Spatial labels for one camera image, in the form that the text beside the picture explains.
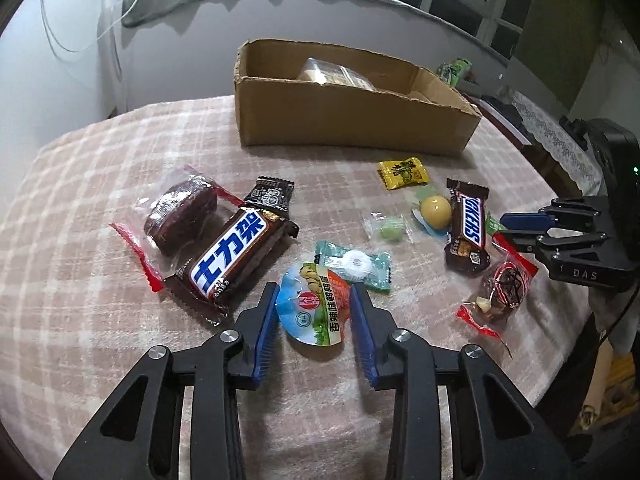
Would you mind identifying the dark red jelly cake packet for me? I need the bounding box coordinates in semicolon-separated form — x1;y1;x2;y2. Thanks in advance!
109;164;243;293

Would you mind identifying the brown cardboard box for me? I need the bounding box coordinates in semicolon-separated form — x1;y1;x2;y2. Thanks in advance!
232;38;482;157

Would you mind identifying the braised egg teal packet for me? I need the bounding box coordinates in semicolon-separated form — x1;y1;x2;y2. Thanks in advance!
411;185;453;236

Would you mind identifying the blue orange snack pouch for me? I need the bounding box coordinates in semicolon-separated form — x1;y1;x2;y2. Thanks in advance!
276;262;353;347

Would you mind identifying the small black candy packet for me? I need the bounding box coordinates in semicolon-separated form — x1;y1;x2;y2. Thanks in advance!
244;176;296;221

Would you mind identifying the white cable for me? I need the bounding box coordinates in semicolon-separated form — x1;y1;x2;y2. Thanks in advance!
40;0;141;53

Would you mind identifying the large brown chocolate bar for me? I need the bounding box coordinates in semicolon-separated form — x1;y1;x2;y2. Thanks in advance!
162;207;301;328

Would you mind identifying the large clear snack bag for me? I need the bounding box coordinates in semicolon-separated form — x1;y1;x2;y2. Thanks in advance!
296;57;378;92

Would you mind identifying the green candy clear wrapper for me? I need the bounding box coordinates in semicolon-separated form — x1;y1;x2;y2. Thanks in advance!
362;210;416;243

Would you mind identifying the grey cloth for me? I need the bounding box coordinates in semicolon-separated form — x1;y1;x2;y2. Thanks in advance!
122;0;501;53

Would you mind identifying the white mint teal wrapper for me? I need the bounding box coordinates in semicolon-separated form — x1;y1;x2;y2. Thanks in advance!
314;240;393;293

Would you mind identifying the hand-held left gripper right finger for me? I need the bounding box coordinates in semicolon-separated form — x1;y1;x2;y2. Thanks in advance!
348;284;576;480

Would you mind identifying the yellow candy packet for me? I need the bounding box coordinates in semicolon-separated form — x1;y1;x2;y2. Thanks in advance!
377;157;432;191

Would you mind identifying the small brown chocolate bar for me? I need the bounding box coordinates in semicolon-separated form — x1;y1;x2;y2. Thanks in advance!
445;177;493;275

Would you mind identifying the red clear nut snack packet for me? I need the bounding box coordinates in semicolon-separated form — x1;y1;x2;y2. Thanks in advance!
455;232;540;338

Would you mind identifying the green printed packet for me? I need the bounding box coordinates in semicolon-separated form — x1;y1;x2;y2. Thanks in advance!
436;58;473;87

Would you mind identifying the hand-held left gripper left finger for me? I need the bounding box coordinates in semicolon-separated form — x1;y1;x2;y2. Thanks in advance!
52;282;282;480

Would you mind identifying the white lace cloth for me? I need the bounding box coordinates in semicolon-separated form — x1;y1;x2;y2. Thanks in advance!
502;87;606;196

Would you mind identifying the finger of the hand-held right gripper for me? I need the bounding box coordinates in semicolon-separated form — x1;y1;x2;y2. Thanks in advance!
492;229;623;273
499;196;608;233

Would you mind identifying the dark red cabinet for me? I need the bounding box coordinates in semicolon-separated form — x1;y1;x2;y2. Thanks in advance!
462;91;583;196

